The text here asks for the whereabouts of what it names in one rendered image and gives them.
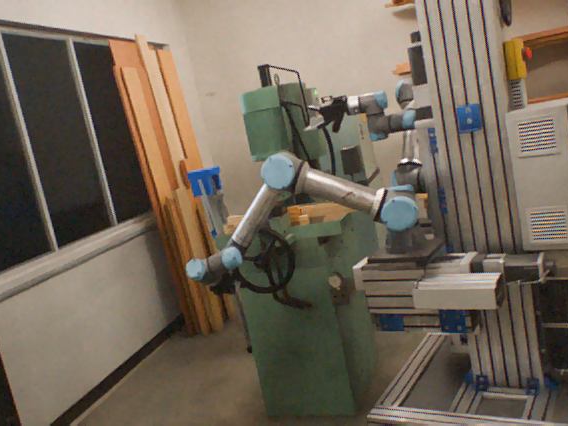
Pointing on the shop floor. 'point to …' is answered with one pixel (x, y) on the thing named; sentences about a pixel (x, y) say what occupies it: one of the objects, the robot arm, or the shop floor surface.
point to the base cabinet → (311, 342)
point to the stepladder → (206, 182)
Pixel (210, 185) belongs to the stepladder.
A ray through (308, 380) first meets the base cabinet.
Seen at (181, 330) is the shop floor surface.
